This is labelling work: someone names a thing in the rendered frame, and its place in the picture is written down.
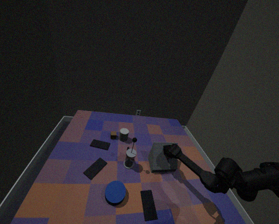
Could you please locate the blue cylinder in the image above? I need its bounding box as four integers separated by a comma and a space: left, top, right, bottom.
105, 180, 126, 206

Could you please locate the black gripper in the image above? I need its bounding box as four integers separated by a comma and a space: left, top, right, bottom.
253, 162, 279, 191

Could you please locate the dark grey cylinder with light top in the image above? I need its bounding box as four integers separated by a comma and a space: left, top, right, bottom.
119, 128, 129, 142

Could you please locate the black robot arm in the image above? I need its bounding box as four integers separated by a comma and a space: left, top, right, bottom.
163, 144, 265, 202

